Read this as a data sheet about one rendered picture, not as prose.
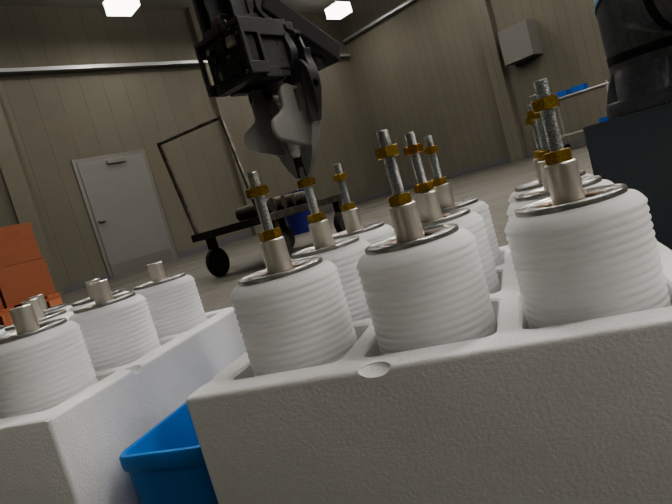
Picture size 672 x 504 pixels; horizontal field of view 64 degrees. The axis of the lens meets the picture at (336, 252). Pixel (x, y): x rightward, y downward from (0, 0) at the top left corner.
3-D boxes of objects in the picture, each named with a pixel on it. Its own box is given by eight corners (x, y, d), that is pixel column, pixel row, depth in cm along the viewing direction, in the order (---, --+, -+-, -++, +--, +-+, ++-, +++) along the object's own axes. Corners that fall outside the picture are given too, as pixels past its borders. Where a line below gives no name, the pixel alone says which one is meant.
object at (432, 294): (535, 476, 39) (472, 234, 37) (405, 492, 41) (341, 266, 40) (522, 416, 48) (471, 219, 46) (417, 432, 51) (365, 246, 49)
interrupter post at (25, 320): (31, 334, 59) (21, 305, 59) (47, 330, 59) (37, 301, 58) (12, 341, 57) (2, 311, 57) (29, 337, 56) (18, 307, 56)
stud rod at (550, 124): (554, 186, 39) (529, 83, 38) (562, 183, 39) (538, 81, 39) (566, 184, 38) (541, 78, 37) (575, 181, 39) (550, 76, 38)
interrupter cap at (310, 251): (278, 265, 57) (276, 259, 57) (318, 249, 63) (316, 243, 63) (335, 253, 53) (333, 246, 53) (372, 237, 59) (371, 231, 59)
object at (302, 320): (270, 473, 51) (213, 289, 49) (354, 428, 55) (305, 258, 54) (316, 511, 42) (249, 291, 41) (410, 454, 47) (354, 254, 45)
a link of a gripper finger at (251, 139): (249, 190, 56) (225, 101, 55) (289, 181, 61) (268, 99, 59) (269, 184, 54) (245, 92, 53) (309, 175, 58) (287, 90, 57)
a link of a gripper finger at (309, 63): (288, 132, 56) (262, 50, 56) (300, 130, 58) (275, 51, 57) (320, 116, 53) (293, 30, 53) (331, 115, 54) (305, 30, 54)
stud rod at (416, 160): (435, 205, 54) (415, 130, 53) (426, 207, 53) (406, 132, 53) (430, 205, 54) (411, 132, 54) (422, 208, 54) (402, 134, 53)
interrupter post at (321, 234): (311, 255, 58) (302, 226, 57) (323, 250, 60) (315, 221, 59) (329, 252, 56) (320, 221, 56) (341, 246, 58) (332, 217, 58)
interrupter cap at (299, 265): (228, 289, 49) (226, 281, 49) (301, 264, 52) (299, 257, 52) (258, 290, 42) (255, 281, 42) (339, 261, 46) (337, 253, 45)
